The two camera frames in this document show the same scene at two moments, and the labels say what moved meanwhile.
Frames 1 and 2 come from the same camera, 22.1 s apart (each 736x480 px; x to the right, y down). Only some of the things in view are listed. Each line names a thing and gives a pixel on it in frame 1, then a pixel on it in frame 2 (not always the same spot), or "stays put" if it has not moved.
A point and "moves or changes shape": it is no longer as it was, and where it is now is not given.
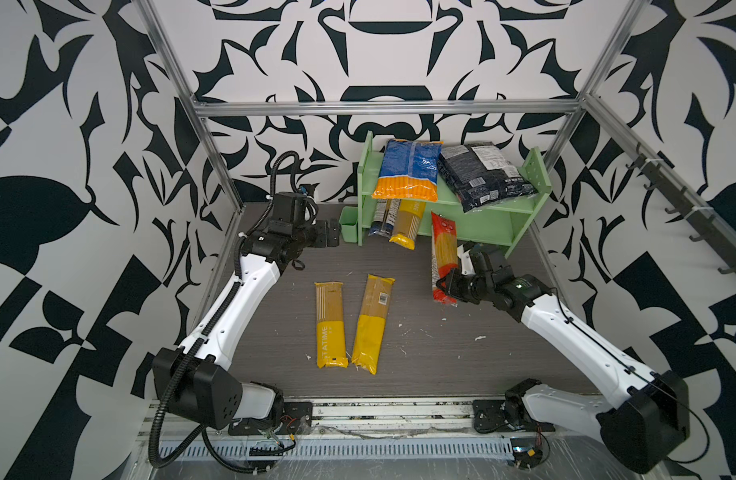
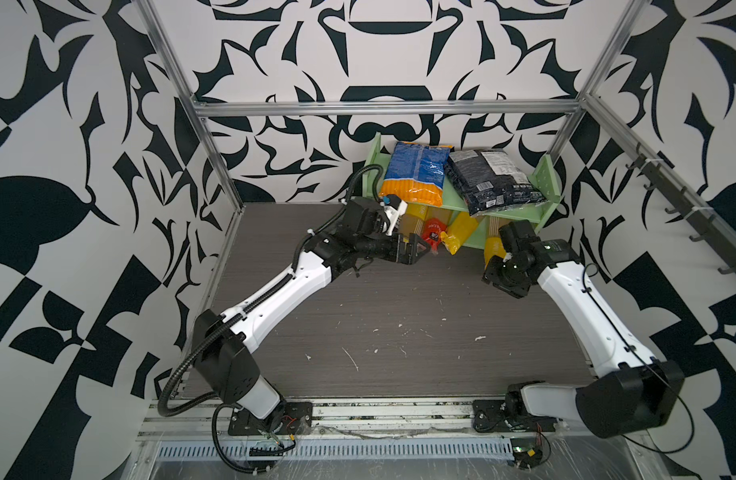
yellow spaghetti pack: x=372 y=321 -> x=458 y=231
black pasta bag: x=481 y=175 moves or changes shape
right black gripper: x=452 y=287 -> x=491 y=273
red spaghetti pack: x=444 y=254 moves or changes shape
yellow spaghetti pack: x=330 y=325 -> x=493 y=245
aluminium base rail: x=436 y=430 stays put
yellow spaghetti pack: x=408 y=217 stays put
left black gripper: x=320 y=235 -> x=408 y=256
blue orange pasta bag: x=409 y=171 moves or changes shape
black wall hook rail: x=710 y=232 stays put
